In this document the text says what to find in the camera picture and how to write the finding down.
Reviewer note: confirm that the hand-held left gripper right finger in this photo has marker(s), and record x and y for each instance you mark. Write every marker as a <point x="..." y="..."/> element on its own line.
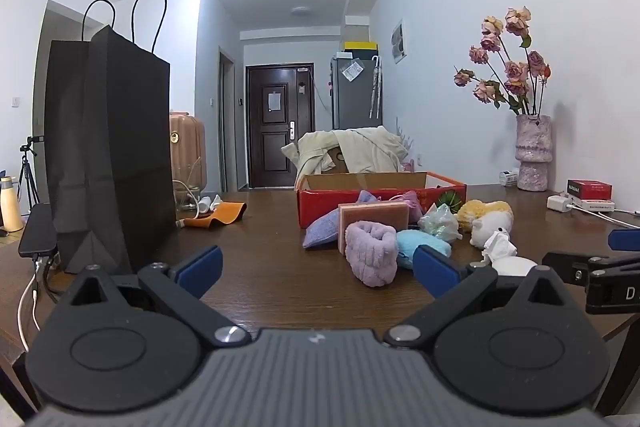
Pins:
<point x="435" y="269"/>

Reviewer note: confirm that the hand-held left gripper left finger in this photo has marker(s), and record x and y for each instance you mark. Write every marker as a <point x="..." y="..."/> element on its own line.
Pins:
<point x="200" y="268"/>

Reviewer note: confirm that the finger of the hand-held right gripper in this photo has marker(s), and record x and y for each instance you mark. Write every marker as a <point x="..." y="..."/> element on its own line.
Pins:
<point x="565" y="264"/>
<point x="625" y="240"/>

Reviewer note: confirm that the light blue fluffy ball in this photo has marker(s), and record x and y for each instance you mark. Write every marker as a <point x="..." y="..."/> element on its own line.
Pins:
<point x="420" y="243"/>

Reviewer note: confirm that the clear plastic item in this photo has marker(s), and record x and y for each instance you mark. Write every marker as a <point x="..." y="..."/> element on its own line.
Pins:
<point x="439" y="223"/>

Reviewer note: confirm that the cream round puff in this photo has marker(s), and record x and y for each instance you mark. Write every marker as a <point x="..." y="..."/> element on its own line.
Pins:
<point x="515" y="266"/>

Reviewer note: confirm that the lilac fluffy wristband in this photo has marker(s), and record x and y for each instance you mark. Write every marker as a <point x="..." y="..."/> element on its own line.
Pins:
<point x="372" y="257"/>

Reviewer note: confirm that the white soft piece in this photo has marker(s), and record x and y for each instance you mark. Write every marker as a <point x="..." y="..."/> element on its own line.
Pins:
<point x="500" y="247"/>

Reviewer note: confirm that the pink satin bow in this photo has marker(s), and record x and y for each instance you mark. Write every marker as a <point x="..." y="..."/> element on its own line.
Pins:
<point x="410" y="204"/>

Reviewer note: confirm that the yellow and white plush toy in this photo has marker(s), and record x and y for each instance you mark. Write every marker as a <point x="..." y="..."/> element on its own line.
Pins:
<point x="487" y="219"/>

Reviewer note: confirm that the pink and orange sponge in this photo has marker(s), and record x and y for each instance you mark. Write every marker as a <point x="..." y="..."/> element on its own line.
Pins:
<point x="372" y="213"/>

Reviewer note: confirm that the purple knit pouch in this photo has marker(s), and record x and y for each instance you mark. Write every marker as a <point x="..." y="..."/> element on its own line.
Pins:
<point x="320" y="232"/>

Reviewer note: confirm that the red cardboard box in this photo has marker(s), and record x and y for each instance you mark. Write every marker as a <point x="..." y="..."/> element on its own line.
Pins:
<point x="320" y="203"/>

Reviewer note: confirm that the orange cloth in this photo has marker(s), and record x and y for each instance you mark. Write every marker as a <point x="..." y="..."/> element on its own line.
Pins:
<point x="225" y="213"/>

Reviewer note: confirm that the white charger block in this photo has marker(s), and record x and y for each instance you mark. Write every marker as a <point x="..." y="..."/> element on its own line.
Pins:
<point x="559" y="203"/>

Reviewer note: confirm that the small red box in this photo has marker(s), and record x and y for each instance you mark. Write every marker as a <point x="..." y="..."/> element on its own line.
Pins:
<point x="590" y="189"/>

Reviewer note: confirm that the small purple fuzzy cloth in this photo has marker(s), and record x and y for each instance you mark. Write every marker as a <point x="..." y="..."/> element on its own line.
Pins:
<point x="368" y="197"/>

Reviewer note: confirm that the small white bottle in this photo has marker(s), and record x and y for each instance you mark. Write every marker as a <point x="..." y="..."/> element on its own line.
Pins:
<point x="509" y="178"/>

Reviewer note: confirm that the pink suitcase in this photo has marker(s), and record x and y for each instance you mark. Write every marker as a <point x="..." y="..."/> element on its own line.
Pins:
<point x="187" y="157"/>

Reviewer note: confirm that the pink textured vase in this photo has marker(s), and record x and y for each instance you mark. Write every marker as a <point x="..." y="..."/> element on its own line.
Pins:
<point x="532" y="152"/>

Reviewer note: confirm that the beige coat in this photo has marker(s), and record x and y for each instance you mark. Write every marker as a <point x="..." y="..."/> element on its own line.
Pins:
<point x="370" y="147"/>

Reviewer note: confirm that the dark brown entrance door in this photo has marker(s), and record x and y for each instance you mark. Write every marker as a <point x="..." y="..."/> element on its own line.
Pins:
<point x="272" y="147"/>

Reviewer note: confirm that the wooden chair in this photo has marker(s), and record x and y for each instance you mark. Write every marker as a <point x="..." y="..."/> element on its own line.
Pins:
<point x="340" y="162"/>

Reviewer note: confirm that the black paper bag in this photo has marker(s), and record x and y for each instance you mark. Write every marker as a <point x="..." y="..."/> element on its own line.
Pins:
<point x="110" y="132"/>

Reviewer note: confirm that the black phone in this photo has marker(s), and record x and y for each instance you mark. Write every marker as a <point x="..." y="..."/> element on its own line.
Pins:
<point x="37" y="229"/>

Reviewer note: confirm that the paper notice on door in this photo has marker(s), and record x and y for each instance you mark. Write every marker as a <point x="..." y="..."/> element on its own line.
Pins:
<point x="274" y="101"/>

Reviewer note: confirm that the grey refrigerator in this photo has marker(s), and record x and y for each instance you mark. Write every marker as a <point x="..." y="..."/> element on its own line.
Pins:
<point x="350" y="107"/>

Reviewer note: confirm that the white folded umbrella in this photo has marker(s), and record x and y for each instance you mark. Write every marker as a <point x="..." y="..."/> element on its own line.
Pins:
<point x="375" y="87"/>

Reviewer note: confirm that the black tripod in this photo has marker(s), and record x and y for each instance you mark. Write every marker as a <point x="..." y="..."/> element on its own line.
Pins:
<point x="29" y="167"/>

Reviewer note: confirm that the beige thermos bottle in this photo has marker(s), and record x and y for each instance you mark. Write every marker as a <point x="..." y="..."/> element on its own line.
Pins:
<point x="11" y="207"/>

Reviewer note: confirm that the dried pink rose bouquet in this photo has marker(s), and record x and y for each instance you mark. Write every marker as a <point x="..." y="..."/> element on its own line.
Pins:
<point x="515" y="72"/>

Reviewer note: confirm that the paper sheet on refrigerator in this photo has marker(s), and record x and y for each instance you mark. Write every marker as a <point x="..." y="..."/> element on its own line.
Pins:
<point x="352" y="71"/>

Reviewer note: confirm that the yellow and black box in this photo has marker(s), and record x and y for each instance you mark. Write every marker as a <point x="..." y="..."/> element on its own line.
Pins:
<point x="360" y="48"/>

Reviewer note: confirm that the round hallway ceiling lamp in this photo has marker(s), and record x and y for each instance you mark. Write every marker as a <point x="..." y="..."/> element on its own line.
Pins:
<point x="301" y="10"/>

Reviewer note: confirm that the dark side door frame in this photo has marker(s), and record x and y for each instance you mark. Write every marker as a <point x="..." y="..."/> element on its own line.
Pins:
<point x="226" y="122"/>

